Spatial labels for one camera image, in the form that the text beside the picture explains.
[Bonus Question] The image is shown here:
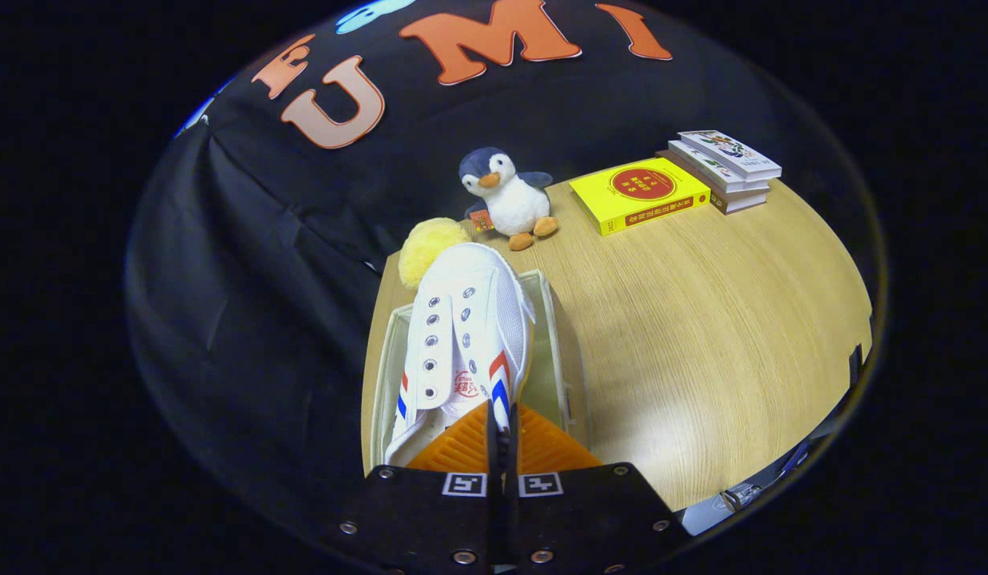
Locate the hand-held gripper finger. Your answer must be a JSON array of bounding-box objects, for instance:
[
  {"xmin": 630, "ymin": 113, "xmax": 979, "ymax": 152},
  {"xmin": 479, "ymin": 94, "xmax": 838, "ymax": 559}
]
[
  {"xmin": 503, "ymin": 403, "xmax": 690, "ymax": 575},
  {"xmin": 338, "ymin": 401, "xmax": 502, "ymax": 575}
]

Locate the brown fabric storage box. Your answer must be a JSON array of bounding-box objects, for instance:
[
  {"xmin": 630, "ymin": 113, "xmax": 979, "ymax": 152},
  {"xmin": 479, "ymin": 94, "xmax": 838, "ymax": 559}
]
[{"xmin": 369, "ymin": 269, "xmax": 590, "ymax": 472}]

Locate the white canvas shoe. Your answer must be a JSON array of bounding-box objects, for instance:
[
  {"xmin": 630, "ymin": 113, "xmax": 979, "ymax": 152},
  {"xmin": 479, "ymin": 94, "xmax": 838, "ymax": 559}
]
[{"xmin": 383, "ymin": 242, "xmax": 537, "ymax": 467}]

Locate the yellow bumpy plush ball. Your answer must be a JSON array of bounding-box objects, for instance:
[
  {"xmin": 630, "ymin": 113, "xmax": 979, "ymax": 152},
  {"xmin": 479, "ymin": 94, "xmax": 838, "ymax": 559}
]
[{"xmin": 398, "ymin": 217, "xmax": 472, "ymax": 290}]

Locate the penguin plush toy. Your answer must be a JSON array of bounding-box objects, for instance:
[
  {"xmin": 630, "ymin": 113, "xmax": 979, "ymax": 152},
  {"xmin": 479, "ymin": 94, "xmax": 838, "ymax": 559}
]
[{"xmin": 458, "ymin": 146, "xmax": 560, "ymax": 252}]

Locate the thick yellow book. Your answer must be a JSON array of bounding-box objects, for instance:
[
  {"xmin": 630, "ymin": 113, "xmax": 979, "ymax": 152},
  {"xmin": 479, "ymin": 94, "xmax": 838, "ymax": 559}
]
[{"xmin": 569, "ymin": 157, "xmax": 712, "ymax": 237}]

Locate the brown cover book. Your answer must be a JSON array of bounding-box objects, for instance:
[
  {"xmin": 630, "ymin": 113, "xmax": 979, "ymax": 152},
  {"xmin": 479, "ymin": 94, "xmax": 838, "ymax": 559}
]
[{"xmin": 656, "ymin": 149, "xmax": 770, "ymax": 216}]

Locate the white illustrated cover book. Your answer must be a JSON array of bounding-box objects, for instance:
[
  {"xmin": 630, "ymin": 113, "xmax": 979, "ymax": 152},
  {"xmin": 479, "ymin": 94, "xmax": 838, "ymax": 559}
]
[{"xmin": 678, "ymin": 129, "xmax": 783, "ymax": 182}]

